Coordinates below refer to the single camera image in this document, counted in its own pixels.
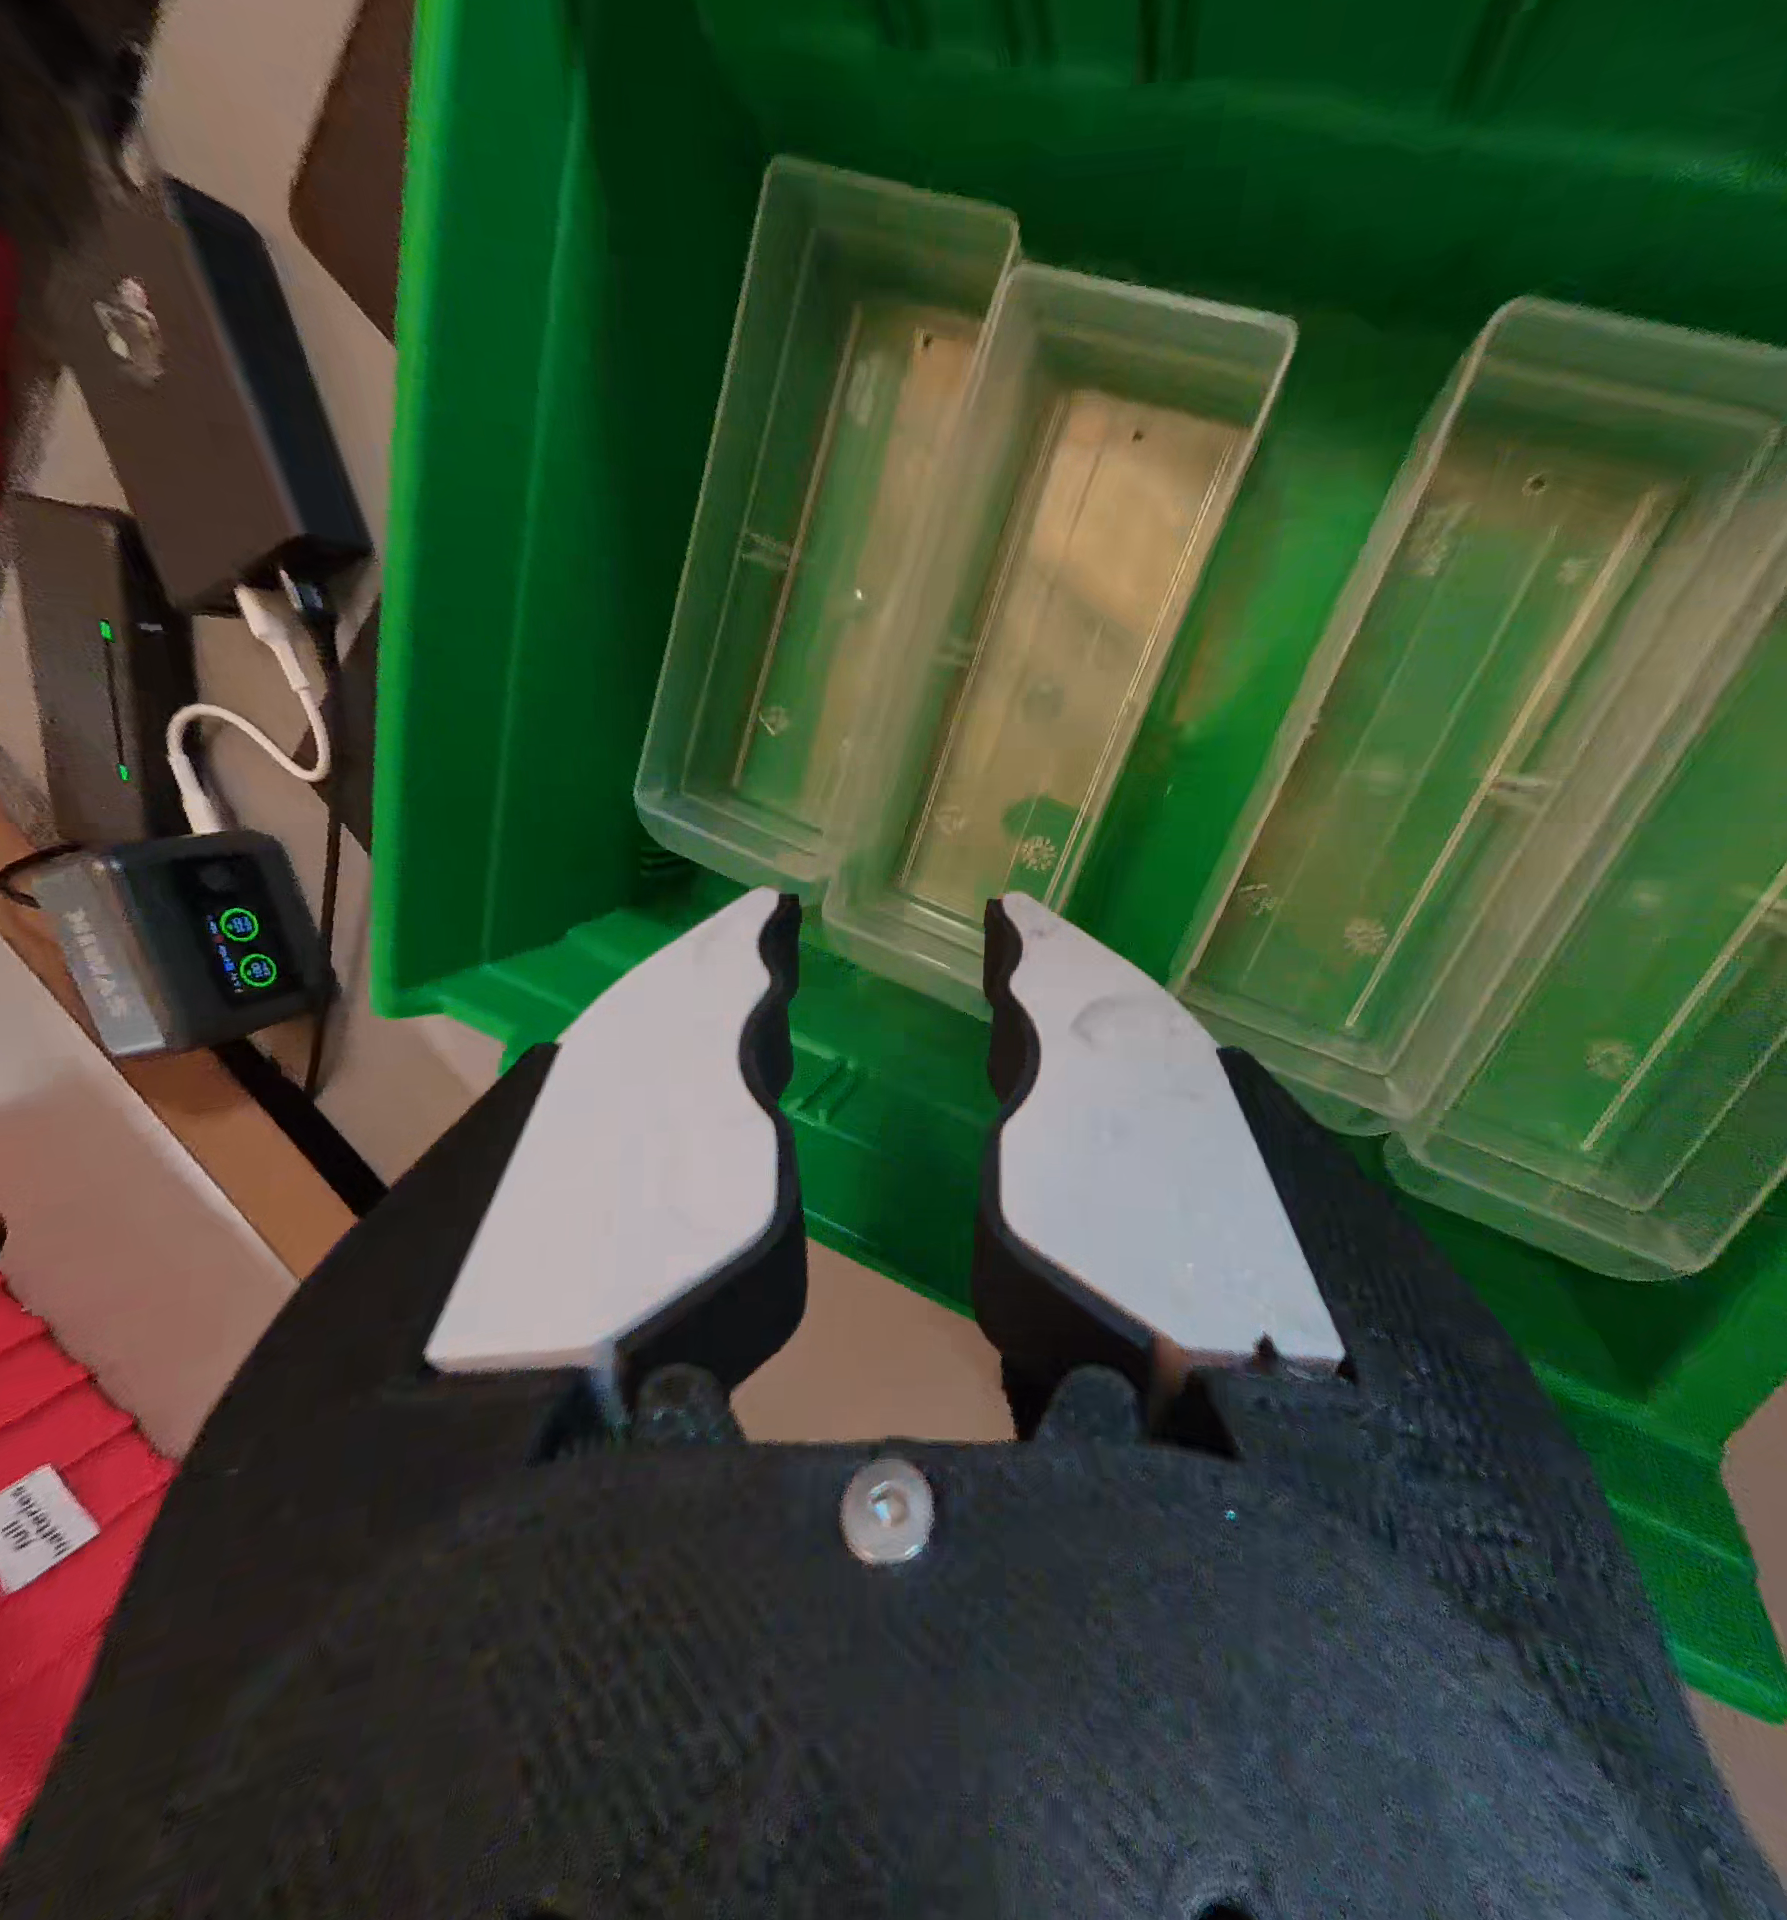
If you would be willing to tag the clear plastic drawer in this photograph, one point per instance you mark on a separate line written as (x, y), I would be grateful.
(1658, 1050)
(804, 525)
(1462, 721)
(1073, 630)

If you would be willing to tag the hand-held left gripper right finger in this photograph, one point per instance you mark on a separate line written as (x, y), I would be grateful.
(1148, 1169)

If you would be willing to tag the grey charger with display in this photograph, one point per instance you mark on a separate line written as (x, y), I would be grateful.
(159, 945)

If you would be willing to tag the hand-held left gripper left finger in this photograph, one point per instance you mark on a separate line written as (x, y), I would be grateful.
(639, 1169)

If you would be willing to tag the slim black power bank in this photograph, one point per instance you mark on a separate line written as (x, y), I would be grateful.
(84, 676)

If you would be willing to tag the large black power bank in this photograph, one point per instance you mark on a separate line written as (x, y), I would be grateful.
(203, 389)

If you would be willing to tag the green plastic bin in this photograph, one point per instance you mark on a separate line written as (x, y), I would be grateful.
(503, 600)

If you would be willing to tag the red ribbed tray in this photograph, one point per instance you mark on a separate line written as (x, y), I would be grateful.
(24, 1380)

